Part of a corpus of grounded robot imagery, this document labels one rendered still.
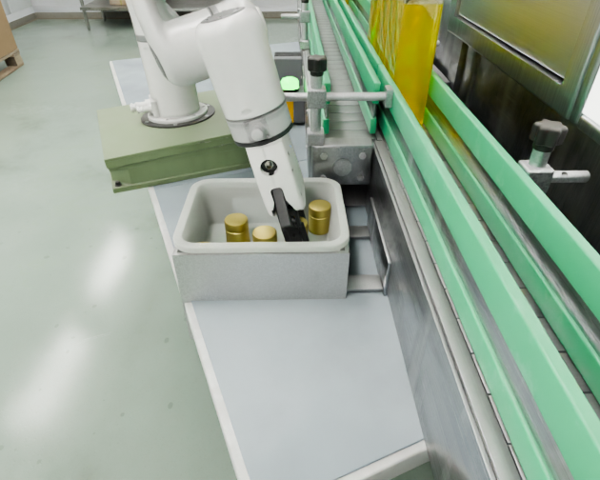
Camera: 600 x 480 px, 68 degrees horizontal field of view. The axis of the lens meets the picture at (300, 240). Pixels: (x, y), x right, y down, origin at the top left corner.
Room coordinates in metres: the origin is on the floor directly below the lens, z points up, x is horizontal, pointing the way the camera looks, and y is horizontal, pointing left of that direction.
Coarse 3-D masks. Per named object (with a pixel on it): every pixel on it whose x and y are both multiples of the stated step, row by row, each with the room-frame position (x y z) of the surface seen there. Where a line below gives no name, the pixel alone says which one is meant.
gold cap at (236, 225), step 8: (232, 216) 0.53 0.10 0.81; (240, 216) 0.53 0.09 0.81; (232, 224) 0.51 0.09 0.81; (240, 224) 0.51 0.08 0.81; (248, 224) 0.52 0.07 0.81; (232, 232) 0.51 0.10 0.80; (240, 232) 0.51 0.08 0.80; (248, 232) 0.52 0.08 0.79; (232, 240) 0.51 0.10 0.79; (240, 240) 0.51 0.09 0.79; (248, 240) 0.52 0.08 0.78
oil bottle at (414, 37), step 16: (400, 0) 0.70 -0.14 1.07; (416, 0) 0.68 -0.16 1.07; (432, 0) 0.68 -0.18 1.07; (400, 16) 0.69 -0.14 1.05; (416, 16) 0.68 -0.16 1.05; (432, 16) 0.68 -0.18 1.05; (400, 32) 0.68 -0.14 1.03; (416, 32) 0.68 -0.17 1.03; (432, 32) 0.68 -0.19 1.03; (400, 48) 0.68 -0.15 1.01; (416, 48) 0.68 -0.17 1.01; (432, 48) 0.68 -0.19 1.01; (400, 64) 0.68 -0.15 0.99; (416, 64) 0.68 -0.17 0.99; (432, 64) 0.68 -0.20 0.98; (400, 80) 0.68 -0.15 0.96; (416, 80) 0.68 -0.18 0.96; (416, 96) 0.68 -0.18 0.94; (416, 112) 0.68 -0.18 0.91
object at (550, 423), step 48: (432, 192) 0.39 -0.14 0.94; (432, 240) 0.36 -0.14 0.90; (480, 240) 0.27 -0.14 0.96; (480, 288) 0.25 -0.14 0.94; (480, 336) 0.23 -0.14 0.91; (528, 336) 0.18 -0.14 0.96; (528, 384) 0.16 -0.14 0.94; (576, 384) 0.14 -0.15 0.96; (528, 432) 0.15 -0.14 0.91; (576, 432) 0.12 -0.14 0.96
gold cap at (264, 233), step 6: (258, 228) 0.50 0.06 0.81; (264, 228) 0.50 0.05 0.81; (270, 228) 0.50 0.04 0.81; (252, 234) 0.49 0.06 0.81; (258, 234) 0.49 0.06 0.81; (264, 234) 0.49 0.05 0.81; (270, 234) 0.49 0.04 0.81; (276, 234) 0.49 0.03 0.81; (252, 240) 0.49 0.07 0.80; (258, 240) 0.48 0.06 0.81; (264, 240) 0.48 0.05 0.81; (270, 240) 0.48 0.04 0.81; (276, 240) 0.49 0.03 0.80
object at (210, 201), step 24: (192, 192) 0.55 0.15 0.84; (216, 192) 0.58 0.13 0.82; (240, 192) 0.58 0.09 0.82; (312, 192) 0.59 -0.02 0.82; (336, 192) 0.55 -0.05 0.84; (192, 216) 0.51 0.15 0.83; (216, 216) 0.58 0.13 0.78; (264, 216) 0.58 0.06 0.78; (336, 216) 0.50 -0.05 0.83; (192, 240) 0.48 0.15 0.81; (216, 240) 0.53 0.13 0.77; (312, 240) 0.53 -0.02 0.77; (336, 240) 0.44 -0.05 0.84
